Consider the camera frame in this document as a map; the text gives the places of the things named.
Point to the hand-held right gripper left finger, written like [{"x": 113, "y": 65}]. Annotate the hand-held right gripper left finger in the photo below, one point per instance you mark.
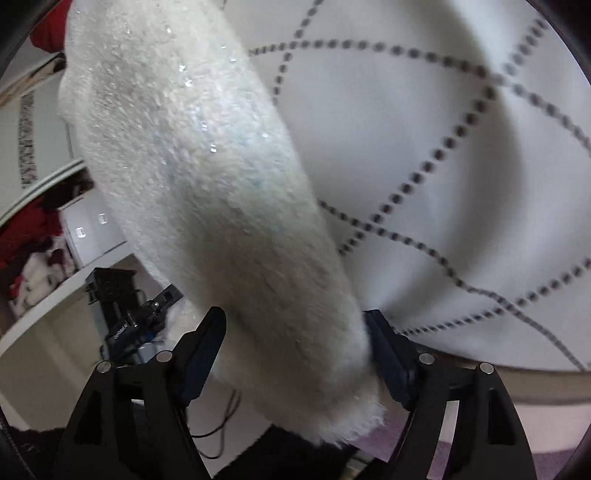
[{"x": 202, "y": 362}]

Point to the cream tweed jacket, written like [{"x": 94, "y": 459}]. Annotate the cream tweed jacket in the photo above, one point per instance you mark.
[{"x": 207, "y": 207}]

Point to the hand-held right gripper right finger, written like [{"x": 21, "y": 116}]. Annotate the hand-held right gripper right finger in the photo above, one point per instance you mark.
[{"x": 392, "y": 364}]

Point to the black cloth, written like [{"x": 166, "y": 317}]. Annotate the black cloth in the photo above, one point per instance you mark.
[{"x": 286, "y": 454}]

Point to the pile of red clothes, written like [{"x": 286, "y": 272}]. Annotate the pile of red clothes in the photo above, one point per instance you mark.
[{"x": 25, "y": 235}]

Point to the white cabinet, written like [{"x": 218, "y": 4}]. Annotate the white cabinet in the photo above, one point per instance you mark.
[{"x": 94, "y": 228}]

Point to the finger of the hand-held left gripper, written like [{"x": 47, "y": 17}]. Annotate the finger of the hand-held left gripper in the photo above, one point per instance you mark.
[{"x": 161, "y": 302}]

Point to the red cloth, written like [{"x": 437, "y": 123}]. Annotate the red cloth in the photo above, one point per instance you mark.
[{"x": 48, "y": 25}]

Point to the white studded headboard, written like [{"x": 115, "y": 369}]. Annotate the white studded headboard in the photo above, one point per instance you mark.
[{"x": 415, "y": 115}]

